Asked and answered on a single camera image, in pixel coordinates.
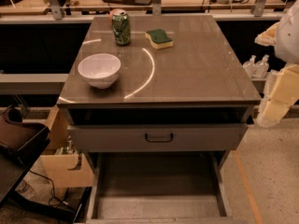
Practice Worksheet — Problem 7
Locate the dark brown chair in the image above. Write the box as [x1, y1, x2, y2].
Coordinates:
[0, 106, 50, 204]

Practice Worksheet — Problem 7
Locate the black floor cable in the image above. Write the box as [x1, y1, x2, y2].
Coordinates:
[28, 169, 76, 213]

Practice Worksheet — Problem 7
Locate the grey middle drawer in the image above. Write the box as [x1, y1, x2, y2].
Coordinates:
[68, 123, 248, 152]

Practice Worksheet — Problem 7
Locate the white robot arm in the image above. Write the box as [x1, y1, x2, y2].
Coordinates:
[254, 0, 299, 128]

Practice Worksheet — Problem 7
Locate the green and yellow sponge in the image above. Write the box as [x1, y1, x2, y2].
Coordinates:
[145, 29, 174, 49]

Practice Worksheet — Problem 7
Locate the open bottom drawer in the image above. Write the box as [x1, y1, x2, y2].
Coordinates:
[86, 152, 248, 224]

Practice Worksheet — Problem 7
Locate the clear sanitizer bottle right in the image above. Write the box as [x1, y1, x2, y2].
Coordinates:
[253, 54, 269, 78]

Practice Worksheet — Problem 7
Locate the clear sanitizer bottle left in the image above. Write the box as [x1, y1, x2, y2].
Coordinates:
[242, 55, 256, 78]

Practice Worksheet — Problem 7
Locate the white bowl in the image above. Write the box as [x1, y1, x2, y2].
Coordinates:
[78, 53, 121, 89]

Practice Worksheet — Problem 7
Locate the cardboard box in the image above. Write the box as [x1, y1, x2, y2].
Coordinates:
[40, 105, 94, 198]

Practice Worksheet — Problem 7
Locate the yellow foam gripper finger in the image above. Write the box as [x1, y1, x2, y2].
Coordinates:
[256, 63, 299, 128]
[254, 22, 278, 47]

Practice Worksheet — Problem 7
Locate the green soda can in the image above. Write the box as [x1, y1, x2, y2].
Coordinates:
[112, 9, 131, 46]

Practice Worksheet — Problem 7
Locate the clear sanitizer bottle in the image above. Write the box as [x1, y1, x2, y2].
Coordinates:
[253, 54, 269, 78]
[242, 55, 256, 78]

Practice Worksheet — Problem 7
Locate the grey drawer cabinet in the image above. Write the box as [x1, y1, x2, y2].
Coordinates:
[56, 13, 263, 224]

